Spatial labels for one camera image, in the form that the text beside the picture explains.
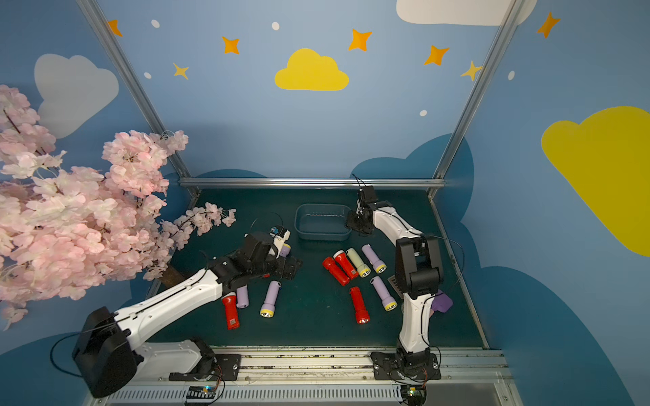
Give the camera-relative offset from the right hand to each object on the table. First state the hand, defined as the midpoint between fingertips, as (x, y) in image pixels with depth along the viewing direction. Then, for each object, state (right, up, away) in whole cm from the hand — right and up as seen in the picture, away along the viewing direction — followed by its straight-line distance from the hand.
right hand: (353, 222), depth 100 cm
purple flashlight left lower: (-30, -28, -17) cm, 44 cm away
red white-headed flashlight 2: (-5, -14, -4) cm, 15 cm away
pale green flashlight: (+3, -17, -7) cm, 19 cm away
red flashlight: (+1, -29, -15) cm, 32 cm away
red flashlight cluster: (-9, -16, -6) cm, 19 cm away
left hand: (-22, -10, -19) cm, 31 cm away
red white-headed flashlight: (-43, -30, -16) cm, 55 cm away
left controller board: (-47, -49, -27) cm, 73 cm away
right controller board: (+15, -50, -27) cm, 59 cm away
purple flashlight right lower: (+11, -27, -16) cm, 33 cm away
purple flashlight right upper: (+9, -16, -7) cm, 20 cm away
